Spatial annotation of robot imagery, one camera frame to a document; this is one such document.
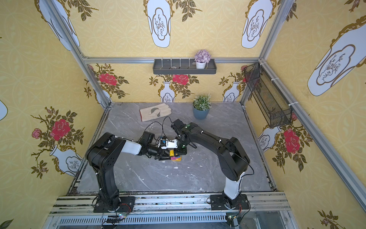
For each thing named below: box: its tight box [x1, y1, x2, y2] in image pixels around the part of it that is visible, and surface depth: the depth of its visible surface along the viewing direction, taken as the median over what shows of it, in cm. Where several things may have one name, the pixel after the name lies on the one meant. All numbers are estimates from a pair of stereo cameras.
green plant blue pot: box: [192, 93, 212, 120], surface depth 105 cm
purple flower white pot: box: [194, 49, 212, 70], surface depth 85 cm
